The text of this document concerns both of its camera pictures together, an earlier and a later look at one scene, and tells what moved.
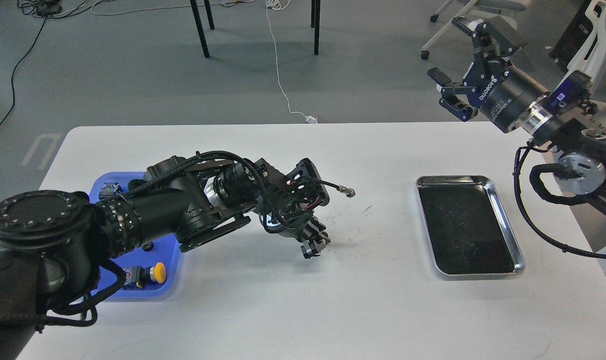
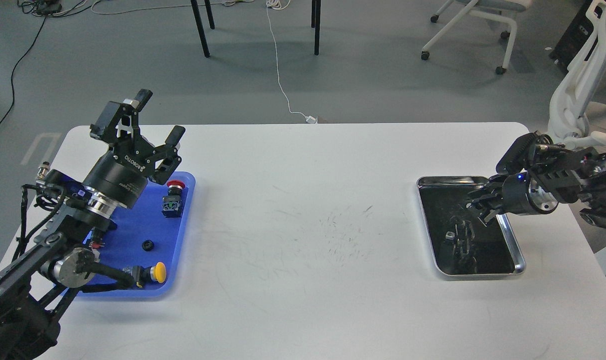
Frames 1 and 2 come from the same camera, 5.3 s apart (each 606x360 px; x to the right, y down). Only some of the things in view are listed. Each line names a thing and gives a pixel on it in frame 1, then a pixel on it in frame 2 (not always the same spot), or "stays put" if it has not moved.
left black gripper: [299, 224] → [121, 176]
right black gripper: [504, 92] → [510, 195]
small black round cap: [148, 247] stays put
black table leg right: [315, 14] stays put
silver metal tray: [467, 231] stays put
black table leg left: [211, 22] stays put
